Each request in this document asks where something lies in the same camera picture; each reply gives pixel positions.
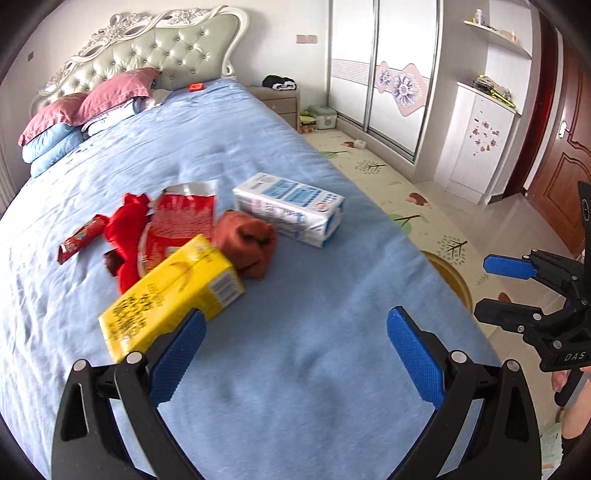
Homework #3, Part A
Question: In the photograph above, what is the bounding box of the grey brown nightstand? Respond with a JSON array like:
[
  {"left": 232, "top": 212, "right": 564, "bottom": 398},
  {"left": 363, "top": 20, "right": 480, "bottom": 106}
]
[{"left": 245, "top": 83, "right": 300, "bottom": 131}]

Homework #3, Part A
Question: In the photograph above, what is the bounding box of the dark red wooden door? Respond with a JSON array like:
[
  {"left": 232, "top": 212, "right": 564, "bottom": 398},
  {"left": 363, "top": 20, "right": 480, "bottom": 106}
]
[{"left": 503, "top": 14, "right": 591, "bottom": 259}]

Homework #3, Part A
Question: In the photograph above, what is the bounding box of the person's right forearm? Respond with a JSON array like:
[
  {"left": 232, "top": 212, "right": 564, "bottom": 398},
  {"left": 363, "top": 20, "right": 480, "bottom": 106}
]
[{"left": 560, "top": 429, "right": 591, "bottom": 467}]

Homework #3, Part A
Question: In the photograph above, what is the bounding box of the cream tree print play mat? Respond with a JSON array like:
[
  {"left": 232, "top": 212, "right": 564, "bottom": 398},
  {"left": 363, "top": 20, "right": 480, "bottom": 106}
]
[{"left": 302, "top": 129, "right": 495, "bottom": 315}]

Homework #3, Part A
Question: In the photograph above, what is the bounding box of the pale green tufted headboard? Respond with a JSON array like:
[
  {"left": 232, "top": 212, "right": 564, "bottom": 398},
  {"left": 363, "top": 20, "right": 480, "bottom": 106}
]
[{"left": 31, "top": 4, "right": 250, "bottom": 109}]

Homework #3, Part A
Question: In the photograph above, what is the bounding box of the beige curtain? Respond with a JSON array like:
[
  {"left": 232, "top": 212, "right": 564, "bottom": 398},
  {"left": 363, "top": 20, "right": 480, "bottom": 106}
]
[{"left": 0, "top": 148, "right": 14, "bottom": 217}]

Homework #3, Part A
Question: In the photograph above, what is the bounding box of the red and silver snack bag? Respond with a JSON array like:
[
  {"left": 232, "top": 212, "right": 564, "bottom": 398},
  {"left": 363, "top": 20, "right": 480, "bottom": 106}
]
[{"left": 137, "top": 180, "right": 220, "bottom": 278}]

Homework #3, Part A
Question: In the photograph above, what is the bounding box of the white sliding door wardrobe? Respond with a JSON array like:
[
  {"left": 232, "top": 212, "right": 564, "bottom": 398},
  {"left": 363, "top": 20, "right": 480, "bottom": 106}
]
[{"left": 327, "top": 0, "right": 441, "bottom": 162}]

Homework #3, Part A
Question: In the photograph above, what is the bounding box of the white cabinet with stickers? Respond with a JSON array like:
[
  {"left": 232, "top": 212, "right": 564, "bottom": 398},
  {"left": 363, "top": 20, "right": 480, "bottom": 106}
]
[{"left": 434, "top": 80, "right": 522, "bottom": 205}]

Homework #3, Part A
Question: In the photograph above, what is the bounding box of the person's right hand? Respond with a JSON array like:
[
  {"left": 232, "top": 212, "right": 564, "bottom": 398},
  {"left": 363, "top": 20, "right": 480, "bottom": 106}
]
[{"left": 551, "top": 368, "right": 591, "bottom": 440}]

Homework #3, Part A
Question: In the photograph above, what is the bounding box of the yellow drink carton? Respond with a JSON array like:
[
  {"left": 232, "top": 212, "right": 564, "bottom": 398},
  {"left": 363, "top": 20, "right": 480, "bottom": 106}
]
[{"left": 98, "top": 234, "right": 245, "bottom": 364}]

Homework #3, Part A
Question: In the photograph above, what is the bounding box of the small red candy wrapper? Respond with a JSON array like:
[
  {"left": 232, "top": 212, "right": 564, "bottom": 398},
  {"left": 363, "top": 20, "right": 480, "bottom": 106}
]
[{"left": 57, "top": 214, "right": 108, "bottom": 265}]

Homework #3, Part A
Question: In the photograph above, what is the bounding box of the bright red cloth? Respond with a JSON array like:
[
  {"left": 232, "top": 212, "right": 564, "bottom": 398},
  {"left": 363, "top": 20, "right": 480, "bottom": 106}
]
[{"left": 102, "top": 193, "right": 153, "bottom": 295}]

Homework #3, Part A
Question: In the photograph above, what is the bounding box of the white wall shelf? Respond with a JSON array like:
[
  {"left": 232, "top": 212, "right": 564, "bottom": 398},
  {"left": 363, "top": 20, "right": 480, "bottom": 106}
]
[{"left": 464, "top": 19, "right": 533, "bottom": 60}]

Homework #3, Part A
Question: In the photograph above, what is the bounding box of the yellow round bin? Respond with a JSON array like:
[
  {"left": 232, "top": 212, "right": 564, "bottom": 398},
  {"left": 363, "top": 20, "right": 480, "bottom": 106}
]
[{"left": 422, "top": 250, "right": 475, "bottom": 315}]

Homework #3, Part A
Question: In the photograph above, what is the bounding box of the rust brown sock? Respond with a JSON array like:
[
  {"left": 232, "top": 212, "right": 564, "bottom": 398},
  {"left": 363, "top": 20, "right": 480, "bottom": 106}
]
[{"left": 211, "top": 209, "right": 279, "bottom": 281}]

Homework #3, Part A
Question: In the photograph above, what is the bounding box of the bed with blue sheet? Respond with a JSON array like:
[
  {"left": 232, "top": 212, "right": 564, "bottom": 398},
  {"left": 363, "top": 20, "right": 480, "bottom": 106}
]
[{"left": 0, "top": 78, "right": 502, "bottom": 480}]

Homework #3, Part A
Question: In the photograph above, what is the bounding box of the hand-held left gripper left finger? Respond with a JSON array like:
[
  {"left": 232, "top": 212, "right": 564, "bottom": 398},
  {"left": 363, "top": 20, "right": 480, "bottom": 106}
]
[{"left": 51, "top": 308, "right": 208, "bottom": 480}]

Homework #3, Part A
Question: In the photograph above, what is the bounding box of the small pink pillow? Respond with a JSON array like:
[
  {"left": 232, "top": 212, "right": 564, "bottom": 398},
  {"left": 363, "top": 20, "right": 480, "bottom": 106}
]
[{"left": 18, "top": 92, "right": 88, "bottom": 146}]

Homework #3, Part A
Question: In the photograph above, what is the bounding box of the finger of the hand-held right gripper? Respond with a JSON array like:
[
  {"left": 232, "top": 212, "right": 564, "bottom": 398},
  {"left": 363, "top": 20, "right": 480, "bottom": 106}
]
[
  {"left": 483, "top": 250, "right": 583, "bottom": 296},
  {"left": 474, "top": 298, "right": 561, "bottom": 344}
]

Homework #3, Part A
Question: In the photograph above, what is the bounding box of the blue and white pillow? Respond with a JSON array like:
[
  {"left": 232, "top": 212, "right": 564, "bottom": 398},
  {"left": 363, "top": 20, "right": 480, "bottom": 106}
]
[{"left": 82, "top": 95, "right": 160, "bottom": 137}]

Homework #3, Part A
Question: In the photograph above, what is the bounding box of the green storage box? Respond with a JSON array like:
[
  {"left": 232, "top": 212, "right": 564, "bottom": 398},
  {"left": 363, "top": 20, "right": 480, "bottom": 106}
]
[{"left": 307, "top": 105, "right": 338, "bottom": 131}]

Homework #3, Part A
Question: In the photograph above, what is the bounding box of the clutter pile with green items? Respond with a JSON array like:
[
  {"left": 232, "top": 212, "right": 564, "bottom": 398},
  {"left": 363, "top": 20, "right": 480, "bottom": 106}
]
[{"left": 472, "top": 74, "right": 517, "bottom": 109}]

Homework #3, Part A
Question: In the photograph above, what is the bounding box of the light blue pillow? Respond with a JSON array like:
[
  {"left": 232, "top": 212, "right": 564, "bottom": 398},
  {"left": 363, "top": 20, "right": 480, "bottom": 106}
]
[{"left": 22, "top": 124, "right": 90, "bottom": 178}]

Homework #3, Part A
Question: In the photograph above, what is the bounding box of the white and blue milk carton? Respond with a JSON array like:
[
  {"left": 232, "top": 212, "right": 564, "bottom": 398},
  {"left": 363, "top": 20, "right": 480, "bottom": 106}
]
[{"left": 232, "top": 172, "right": 346, "bottom": 249}]

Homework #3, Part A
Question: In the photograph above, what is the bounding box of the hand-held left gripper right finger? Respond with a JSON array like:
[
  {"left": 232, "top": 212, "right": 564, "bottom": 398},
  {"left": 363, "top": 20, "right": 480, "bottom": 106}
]
[{"left": 387, "top": 305, "right": 542, "bottom": 480}]

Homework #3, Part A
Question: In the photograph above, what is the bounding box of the large pink pillow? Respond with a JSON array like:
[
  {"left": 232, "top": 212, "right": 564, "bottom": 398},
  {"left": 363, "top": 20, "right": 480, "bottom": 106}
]
[{"left": 76, "top": 67, "right": 161, "bottom": 126}]

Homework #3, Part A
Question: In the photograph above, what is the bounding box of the dark maroon cloth piece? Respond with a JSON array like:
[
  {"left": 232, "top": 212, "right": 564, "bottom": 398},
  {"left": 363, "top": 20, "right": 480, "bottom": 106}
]
[{"left": 102, "top": 248, "right": 124, "bottom": 276}]

